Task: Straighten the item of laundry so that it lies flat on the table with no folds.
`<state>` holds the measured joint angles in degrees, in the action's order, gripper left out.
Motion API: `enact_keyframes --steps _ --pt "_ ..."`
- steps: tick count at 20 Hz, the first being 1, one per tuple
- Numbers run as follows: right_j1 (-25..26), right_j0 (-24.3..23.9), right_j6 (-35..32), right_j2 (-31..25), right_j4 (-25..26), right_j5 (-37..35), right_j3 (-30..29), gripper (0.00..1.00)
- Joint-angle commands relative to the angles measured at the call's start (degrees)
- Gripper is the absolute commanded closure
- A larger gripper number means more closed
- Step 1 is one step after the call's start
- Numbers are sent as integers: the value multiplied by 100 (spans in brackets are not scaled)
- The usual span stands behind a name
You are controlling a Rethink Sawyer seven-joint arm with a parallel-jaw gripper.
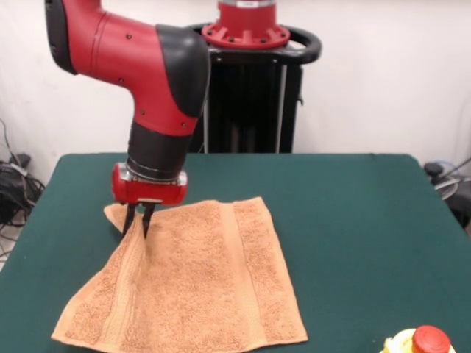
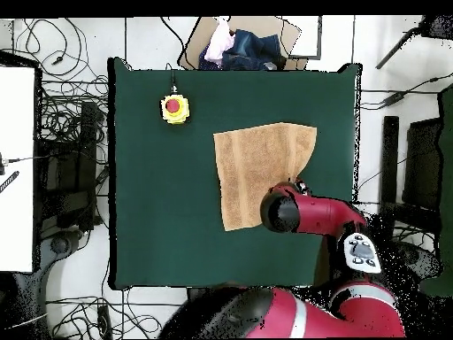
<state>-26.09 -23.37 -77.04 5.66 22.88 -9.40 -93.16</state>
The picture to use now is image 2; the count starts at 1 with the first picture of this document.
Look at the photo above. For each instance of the dark green tablecloth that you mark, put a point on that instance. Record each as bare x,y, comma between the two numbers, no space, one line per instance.
159,212

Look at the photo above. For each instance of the black tripod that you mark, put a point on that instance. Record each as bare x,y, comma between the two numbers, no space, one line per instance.
435,27

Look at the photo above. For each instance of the black metal stand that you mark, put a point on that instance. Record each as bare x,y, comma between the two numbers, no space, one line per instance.
88,141
389,159

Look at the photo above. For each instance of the blue denim jeans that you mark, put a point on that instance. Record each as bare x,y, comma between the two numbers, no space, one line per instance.
251,49

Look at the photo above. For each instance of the white desk top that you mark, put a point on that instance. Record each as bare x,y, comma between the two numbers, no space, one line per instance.
16,170

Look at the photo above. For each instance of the brown cardboard box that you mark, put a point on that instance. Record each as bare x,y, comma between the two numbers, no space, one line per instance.
269,26

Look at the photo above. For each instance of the green fabric sheet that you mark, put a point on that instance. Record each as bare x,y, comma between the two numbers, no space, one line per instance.
446,177

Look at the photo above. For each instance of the yellow emergency stop button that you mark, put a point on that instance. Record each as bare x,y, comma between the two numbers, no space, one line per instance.
174,108

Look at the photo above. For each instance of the tan terry towel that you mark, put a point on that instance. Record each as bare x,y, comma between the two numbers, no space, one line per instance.
251,170

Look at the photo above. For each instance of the pale pink garment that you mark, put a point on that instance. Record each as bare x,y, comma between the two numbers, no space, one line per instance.
217,44

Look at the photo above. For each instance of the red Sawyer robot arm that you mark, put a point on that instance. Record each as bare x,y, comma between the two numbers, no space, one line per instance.
318,216

